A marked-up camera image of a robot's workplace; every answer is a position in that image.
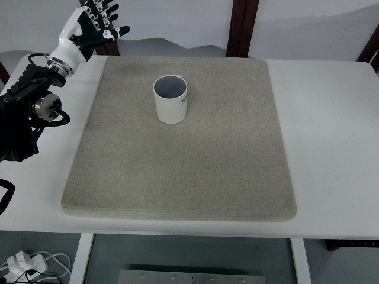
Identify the white robotic hand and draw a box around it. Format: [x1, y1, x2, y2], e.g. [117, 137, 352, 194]
[47, 0, 130, 70]

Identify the white ribbed cup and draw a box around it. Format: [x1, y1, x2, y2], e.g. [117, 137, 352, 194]
[152, 75, 188, 124]

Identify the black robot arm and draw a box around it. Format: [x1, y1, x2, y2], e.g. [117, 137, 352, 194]
[1, 1, 130, 162]

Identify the beige felt mat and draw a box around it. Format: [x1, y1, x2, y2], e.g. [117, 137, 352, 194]
[62, 56, 297, 221]

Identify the white power strip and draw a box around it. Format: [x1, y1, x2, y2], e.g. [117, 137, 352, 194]
[1, 251, 48, 283]

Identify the dark brown furniture foot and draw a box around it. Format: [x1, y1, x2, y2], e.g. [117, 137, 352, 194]
[325, 239, 378, 251]

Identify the left brown wooden post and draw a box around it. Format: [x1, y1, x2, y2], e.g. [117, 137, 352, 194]
[79, 0, 120, 56]

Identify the brown wooden post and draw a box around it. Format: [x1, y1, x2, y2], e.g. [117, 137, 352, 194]
[79, 0, 120, 56]
[357, 26, 379, 73]
[226, 0, 259, 58]

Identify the middle brown wooden post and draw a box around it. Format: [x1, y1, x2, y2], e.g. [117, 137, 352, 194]
[226, 0, 259, 58]

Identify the black sleeved arm cable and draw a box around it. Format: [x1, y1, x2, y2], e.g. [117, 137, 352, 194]
[0, 178, 16, 215]

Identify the white power cable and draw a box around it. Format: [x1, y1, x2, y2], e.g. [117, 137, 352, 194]
[28, 251, 72, 279]

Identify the white table leg frame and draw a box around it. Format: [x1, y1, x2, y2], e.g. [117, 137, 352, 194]
[69, 233, 94, 284]

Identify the right brown wooden post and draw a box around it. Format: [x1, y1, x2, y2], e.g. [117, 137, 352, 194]
[357, 26, 379, 73]

